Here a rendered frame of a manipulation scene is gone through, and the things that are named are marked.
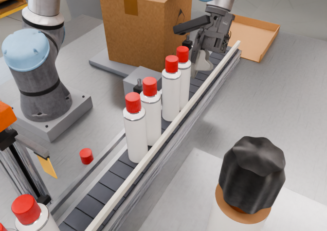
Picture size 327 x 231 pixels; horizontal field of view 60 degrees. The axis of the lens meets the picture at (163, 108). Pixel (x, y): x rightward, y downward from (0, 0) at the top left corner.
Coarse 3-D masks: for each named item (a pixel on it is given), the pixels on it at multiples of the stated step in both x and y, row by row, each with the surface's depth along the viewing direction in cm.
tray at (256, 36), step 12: (240, 24) 140; (252, 24) 138; (264, 24) 135; (276, 24) 132; (240, 36) 131; (252, 36) 131; (264, 36) 131; (240, 48) 123; (252, 48) 123; (264, 48) 123; (252, 60) 116
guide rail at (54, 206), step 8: (120, 136) 68; (112, 144) 66; (104, 152) 65; (96, 160) 63; (88, 168) 62; (80, 176) 60; (88, 176) 62; (72, 184) 59; (80, 184) 60; (64, 192) 57; (72, 192) 58; (56, 200) 56; (64, 200) 57; (48, 208) 55; (56, 208) 56
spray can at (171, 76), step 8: (168, 56) 72; (176, 56) 72; (168, 64) 71; (176, 64) 71; (168, 72) 73; (176, 72) 73; (168, 80) 73; (176, 80) 73; (168, 88) 75; (176, 88) 75; (168, 96) 77; (176, 96) 77; (168, 104) 78; (176, 104) 79; (168, 112) 81; (176, 112) 81; (168, 120) 83
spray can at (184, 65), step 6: (180, 48) 75; (186, 48) 75; (180, 54) 74; (186, 54) 74; (180, 60) 75; (186, 60) 76; (180, 66) 76; (186, 66) 76; (186, 72) 77; (186, 78) 79; (186, 84) 80; (186, 90) 82; (180, 96) 82; (186, 96) 83; (180, 102) 84; (186, 102) 85; (180, 108) 86
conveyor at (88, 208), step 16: (192, 80) 98; (192, 96) 92; (176, 128) 82; (128, 160) 73; (112, 176) 70; (96, 192) 66; (112, 192) 66; (128, 192) 66; (80, 208) 63; (96, 208) 63; (64, 224) 61; (80, 224) 61
